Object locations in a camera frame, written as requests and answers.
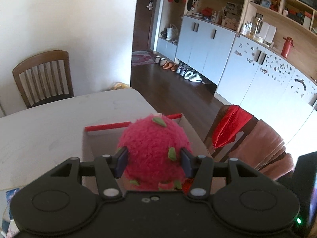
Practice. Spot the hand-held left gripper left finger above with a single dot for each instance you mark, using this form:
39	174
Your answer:
121	162

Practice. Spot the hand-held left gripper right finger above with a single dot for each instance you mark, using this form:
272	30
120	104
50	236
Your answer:
187	162

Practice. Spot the red shoe box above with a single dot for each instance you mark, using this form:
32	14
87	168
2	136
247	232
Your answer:
104	141

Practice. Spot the pink plush fruit toy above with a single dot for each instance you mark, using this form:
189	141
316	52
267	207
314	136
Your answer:
153	148

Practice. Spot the dark wooden chair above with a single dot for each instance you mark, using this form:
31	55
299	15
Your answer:
221	121

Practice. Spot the yellow plastic bag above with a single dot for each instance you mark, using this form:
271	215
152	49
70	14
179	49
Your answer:
120	86

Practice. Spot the row of shoes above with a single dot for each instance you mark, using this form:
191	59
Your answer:
190	75

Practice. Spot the patterned door rug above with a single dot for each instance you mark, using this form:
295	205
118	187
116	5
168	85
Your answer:
141	59

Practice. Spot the blue printed table mat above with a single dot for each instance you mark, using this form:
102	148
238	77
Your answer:
11	194

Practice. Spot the white tote bag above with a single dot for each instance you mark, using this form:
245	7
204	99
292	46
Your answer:
172	33

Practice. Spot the red thermos bottle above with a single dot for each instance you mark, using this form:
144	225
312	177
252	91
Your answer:
286	48

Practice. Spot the brown wooden chair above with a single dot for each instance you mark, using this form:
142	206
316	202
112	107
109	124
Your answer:
39	57

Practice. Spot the dark brown door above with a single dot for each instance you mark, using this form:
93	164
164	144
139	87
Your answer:
143	24

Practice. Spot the white plastic container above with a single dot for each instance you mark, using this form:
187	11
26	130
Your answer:
268	32

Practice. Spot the glass jar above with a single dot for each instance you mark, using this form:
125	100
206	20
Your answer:
257	26

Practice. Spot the white wall cabinet unit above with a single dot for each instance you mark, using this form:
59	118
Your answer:
223	54

